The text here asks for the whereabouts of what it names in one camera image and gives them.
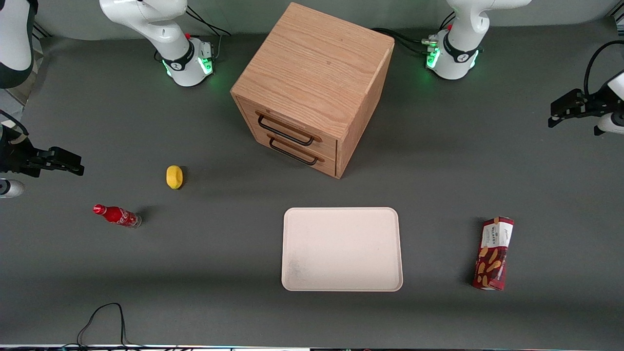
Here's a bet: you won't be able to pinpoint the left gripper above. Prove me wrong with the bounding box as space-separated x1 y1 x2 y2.
548 88 624 129

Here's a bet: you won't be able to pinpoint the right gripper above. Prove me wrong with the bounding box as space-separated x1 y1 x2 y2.
0 124 85 178

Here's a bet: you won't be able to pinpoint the red cookie box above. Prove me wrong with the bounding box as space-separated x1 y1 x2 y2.
472 216 515 292

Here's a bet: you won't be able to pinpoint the white rectangular tray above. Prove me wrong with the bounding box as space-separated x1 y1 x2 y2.
281 207 404 293

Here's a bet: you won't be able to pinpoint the red cola bottle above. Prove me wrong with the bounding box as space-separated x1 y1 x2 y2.
93 204 142 229

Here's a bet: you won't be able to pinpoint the yellow lemon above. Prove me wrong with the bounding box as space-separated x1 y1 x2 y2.
166 165 184 190

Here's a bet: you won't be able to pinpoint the wooden drawer front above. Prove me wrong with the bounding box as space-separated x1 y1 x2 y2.
242 123 338 178
235 96 338 157

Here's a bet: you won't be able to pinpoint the wooden drawer cabinet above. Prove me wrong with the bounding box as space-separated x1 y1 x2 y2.
230 2 395 180

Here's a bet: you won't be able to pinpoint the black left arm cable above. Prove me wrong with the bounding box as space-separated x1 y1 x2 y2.
584 39 624 96

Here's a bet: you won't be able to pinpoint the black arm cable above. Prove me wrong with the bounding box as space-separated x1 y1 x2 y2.
0 109 30 138
584 39 624 96

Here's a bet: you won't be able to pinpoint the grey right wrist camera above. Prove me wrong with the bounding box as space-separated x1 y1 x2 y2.
0 179 25 198

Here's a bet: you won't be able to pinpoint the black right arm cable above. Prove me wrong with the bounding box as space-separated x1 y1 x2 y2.
0 109 30 138

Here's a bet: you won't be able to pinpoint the black cable on table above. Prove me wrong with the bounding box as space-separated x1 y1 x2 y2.
58 302 181 351

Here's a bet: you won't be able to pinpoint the black left base cables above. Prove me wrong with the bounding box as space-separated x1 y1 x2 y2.
371 10 457 55

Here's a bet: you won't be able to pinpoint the black base cables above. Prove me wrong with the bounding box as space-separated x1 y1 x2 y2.
371 10 457 55
185 5 233 61

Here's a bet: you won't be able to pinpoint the black right base cables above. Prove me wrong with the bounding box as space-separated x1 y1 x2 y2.
185 5 233 61

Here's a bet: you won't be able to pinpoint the black metal drawer handle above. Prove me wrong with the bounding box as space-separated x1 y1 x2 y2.
255 111 322 147
267 135 325 166

